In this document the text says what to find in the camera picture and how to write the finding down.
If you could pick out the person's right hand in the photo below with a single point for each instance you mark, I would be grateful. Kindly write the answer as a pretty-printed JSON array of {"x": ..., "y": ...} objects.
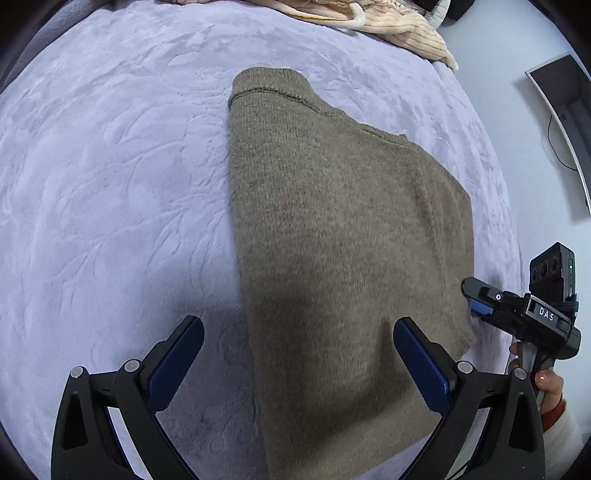
[{"x": 551, "y": 387}]

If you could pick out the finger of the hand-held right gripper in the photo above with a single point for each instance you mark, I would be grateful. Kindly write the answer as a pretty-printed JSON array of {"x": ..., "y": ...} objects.
[{"x": 480, "y": 293}]

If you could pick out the lavender plush blanket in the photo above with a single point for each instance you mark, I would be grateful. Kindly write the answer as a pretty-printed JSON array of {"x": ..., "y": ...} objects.
[{"x": 120, "y": 184}]

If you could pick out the curved monitor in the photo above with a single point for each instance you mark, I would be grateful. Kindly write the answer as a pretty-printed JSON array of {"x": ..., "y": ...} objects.
[{"x": 565, "y": 115}]

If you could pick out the black jacket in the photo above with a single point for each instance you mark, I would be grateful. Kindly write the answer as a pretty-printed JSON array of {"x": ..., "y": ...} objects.
[{"x": 455, "y": 8}]

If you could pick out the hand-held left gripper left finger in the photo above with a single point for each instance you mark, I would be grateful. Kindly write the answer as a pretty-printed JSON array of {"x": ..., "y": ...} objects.
[{"x": 175, "y": 357}]

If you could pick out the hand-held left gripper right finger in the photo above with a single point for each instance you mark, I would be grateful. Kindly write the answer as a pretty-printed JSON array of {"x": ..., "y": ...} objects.
[{"x": 422, "y": 364}]

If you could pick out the brown knit sweater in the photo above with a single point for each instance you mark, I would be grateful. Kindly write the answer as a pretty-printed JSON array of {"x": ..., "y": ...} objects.
[{"x": 341, "y": 258}]

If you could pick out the person's right forearm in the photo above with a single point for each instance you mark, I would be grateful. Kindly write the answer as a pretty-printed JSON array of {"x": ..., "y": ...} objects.
[{"x": 561, "y": 429}]

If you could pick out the cream striped garment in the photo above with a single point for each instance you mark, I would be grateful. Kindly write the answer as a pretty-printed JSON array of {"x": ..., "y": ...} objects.
[{"x": 397, "y": 23}]

